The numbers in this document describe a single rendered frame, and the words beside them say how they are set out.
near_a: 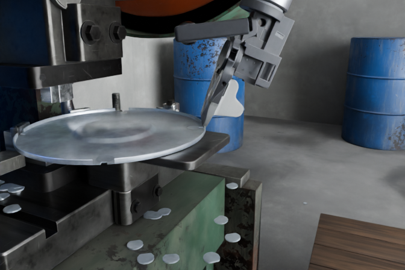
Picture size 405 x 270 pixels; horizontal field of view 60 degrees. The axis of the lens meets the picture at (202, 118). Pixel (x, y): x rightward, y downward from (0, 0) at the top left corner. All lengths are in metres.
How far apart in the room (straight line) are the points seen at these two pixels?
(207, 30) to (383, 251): 0.82
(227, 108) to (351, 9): 3.23
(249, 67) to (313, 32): 3.23
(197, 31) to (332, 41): 3.25
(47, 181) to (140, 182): 0.13
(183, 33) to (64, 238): 0.33
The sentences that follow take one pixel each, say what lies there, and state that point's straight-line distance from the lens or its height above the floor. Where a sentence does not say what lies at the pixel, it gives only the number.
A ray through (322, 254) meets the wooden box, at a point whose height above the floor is 0.35.
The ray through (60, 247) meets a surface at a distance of 0.52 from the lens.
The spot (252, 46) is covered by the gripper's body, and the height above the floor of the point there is 0.92.
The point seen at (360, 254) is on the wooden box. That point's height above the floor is 0.35.
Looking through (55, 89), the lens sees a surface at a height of 0.84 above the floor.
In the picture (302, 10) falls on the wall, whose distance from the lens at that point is 3.80.
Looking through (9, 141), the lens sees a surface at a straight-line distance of 0.65.
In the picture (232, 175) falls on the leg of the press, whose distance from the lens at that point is 0.76.
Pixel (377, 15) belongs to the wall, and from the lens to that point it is 3.73.
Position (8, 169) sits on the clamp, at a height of 0.74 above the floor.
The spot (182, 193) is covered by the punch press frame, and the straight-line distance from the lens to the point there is 0.67.
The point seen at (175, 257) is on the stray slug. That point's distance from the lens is 0.50.
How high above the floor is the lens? 0.94
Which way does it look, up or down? 14 degrees down
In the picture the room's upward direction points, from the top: straight up
